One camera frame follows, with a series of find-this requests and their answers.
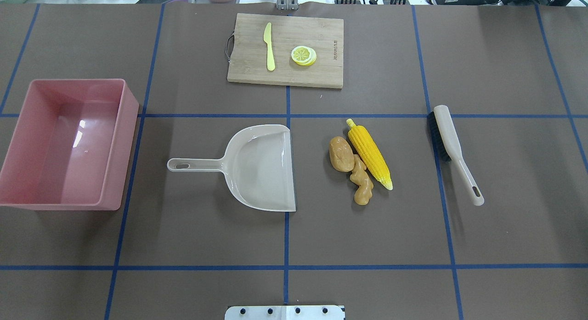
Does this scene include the beige plastic dustpan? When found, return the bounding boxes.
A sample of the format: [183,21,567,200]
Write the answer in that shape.
[167,124,296,213]

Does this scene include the beige hand brush black bristles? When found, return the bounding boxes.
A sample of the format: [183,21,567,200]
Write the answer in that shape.
[428,105,485,206]

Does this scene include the pink plastic bin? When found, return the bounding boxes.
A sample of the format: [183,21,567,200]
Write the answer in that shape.
[0,78,139,211]

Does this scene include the brown toy potato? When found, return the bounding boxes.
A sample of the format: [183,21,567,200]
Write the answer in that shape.
[329,136,355,172]

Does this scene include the tan toy ginger root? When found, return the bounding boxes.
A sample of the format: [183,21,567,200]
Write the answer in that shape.
[350,154,373,206]

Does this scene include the yellow toy corn cob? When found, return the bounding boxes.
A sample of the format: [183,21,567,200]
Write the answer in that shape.
[346,118,393,191]

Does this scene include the yellow plastic knife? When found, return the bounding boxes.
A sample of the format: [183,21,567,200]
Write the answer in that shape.
[263,22,276,71]

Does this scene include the yellow toy lemon slices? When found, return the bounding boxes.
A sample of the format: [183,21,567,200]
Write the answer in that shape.
[290,45,317,66]

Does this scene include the bamboo cutting board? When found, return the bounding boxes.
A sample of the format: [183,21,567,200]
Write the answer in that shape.
[227,13,344,89]

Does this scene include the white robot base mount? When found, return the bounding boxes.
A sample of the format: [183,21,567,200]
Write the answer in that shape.
[224,305,346,320]

